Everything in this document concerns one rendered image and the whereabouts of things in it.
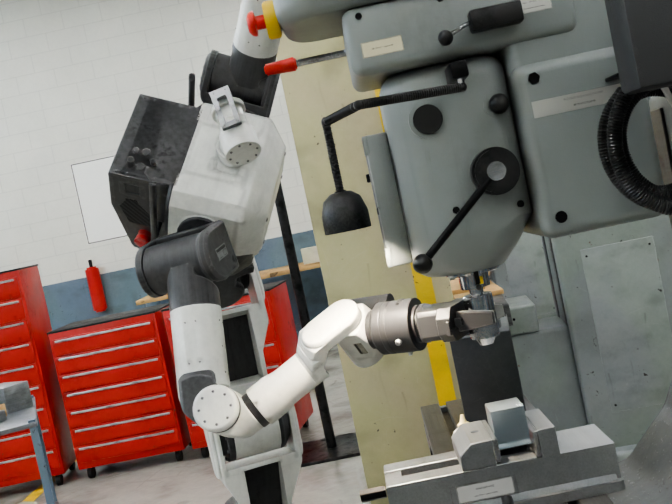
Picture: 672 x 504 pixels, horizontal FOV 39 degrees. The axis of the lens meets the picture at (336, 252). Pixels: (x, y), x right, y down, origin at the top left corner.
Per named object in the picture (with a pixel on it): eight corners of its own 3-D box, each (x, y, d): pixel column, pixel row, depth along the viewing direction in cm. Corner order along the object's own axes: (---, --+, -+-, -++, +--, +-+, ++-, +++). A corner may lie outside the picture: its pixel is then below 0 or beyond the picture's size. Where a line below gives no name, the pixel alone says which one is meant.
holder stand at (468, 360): (467, 432, 189) (447, 334, 188) (468, 405, 211) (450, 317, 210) (528, 422, 187) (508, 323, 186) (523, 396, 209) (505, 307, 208)
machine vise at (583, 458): (394, 536, 141) (379, 464, 141) (390, 504, 156) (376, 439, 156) (627, 489, 140) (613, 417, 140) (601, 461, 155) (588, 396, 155)
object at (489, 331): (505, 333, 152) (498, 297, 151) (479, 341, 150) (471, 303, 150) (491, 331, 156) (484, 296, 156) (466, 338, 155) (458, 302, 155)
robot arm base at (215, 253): (156, 316, 174) (126, 268, 168) (175, 273, 184) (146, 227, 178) (230, 298, 169) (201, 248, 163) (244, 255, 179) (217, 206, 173)
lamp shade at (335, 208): (320, 235, 149) (311, 196, 148) (363, 226, 150) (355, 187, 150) (332, 234, 142) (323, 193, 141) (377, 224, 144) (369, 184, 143)
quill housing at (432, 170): (420, 286, 143) (376, 74, 141) (412, 274, 163) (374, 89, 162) (546, 260, 142) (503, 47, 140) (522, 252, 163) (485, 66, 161)
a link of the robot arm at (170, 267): (146, 315, 167) (139, 241, 171) (173, 323, 175) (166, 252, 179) (205, 300, 163) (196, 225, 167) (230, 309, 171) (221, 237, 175)
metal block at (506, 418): (497, 450, 145) (489, 412, 145) (491, 440, 151) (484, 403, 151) (531, 443, 145) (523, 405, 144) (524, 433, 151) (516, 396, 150)
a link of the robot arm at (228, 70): (224, 24, 192) (213, 81, 201) (216, 47, 185) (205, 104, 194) (280, 40, 193) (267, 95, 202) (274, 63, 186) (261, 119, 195)
